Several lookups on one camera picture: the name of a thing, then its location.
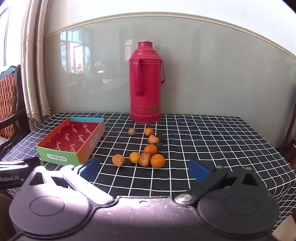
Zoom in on red thermos flask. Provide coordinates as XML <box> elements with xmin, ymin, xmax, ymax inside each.
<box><xmin>129</xmin><ymin>41</ymin><xmax>166</xmax><ymax>124</ymax></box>

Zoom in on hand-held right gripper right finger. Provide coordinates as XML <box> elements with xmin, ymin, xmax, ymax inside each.
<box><xmin>174</xmin><ymin>159</ymin><xmax>272</xmax><ymax>205</ymax></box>

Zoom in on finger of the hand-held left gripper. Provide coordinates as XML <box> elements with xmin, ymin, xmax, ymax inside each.
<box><xmin>0</xmin><ymin>157</ymin><xmax>41</xmax><ymax>168</ymax></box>

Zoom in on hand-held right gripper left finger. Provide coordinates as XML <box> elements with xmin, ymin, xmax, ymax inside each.
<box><xmin>22</xmin><ymin>157</ymin><xmax>116</xmax><ymax>208</ymax></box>

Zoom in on beige curtain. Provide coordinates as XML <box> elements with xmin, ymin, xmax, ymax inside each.
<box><xmin>20</xmin><ymin>0</ymin><xmax>52</xmax><ymax>130</ymax></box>

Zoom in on black white checked tablecloth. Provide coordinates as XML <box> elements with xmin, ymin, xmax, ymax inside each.
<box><xmin>0</xmin><ymin>112</ymin><xmax>296</xmax><ymax>237</ymax></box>

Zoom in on wooden chair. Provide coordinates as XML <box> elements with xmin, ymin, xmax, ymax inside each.
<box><xmin>280</xmin><ymin>118</ymin><xmax>296</xmax><ymax>163</ymax></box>

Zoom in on colourful cardboard box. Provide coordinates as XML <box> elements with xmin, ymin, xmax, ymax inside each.
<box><xmin>36</xmin><ymin>117</ymin><xmax>105</xmax><ymax>165</ymax></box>

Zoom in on wooden sofa with orange cushions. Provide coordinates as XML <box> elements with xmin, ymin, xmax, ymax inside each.
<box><xmin>0</xmin><ymin>65</ymin><xmax>31</xmax><ymax>160</ymax></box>

